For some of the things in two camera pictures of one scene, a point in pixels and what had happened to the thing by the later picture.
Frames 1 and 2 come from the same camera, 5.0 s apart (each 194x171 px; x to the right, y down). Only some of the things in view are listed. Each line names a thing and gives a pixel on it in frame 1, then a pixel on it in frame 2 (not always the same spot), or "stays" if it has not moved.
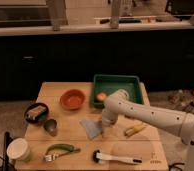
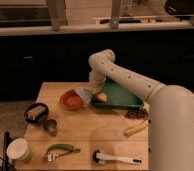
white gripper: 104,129 → 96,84
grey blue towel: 93,128 → 84,94
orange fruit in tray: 101,96 stays
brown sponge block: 35,111 stays
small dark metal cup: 50,125 stays
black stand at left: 6,164 stays
